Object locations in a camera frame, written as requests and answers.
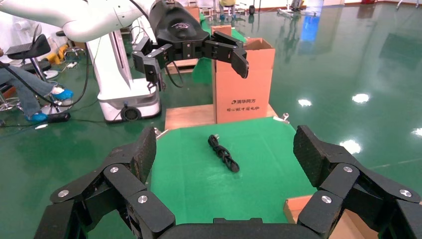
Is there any black office chair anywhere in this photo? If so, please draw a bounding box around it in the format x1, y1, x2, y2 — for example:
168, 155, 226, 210
6, 33, 72, 115

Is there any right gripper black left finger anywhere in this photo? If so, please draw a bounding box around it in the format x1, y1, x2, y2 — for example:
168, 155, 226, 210
33, 126, 176, 239

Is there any seated person in jeans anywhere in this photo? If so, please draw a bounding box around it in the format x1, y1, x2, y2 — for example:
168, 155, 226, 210
0, 47, 75, 122

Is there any black power cable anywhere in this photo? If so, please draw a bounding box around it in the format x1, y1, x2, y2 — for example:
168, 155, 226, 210
208, 134, 240, 173

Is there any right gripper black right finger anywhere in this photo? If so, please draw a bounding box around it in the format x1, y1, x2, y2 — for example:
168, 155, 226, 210
293, 124, 422, 239

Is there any green felt table mat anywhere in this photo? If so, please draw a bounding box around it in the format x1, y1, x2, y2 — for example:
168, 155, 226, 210
150, 117, 317, 225

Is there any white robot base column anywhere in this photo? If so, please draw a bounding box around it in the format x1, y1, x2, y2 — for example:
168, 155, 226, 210
86, 29, 162, 123

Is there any tall printed cardboard box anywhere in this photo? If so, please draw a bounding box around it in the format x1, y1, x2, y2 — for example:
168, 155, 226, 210
211, 37, 276, 124

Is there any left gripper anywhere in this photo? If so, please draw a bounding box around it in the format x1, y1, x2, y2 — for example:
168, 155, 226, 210
131, 0, 250, 84

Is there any wooden board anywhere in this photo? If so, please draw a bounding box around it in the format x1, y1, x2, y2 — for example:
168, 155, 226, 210
164, 104, 278, 131

